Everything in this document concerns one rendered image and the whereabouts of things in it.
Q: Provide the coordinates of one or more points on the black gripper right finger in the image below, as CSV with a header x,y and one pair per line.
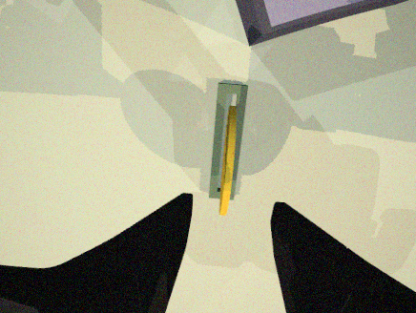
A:
x,y
318,274

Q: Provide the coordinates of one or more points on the grey box side wall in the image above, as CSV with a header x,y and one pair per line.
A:
x,y
251,25

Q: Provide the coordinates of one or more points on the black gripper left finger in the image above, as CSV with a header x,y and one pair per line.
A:
x,y
134,272

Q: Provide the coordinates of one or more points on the gold coin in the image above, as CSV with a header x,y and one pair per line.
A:
x,y
228,160

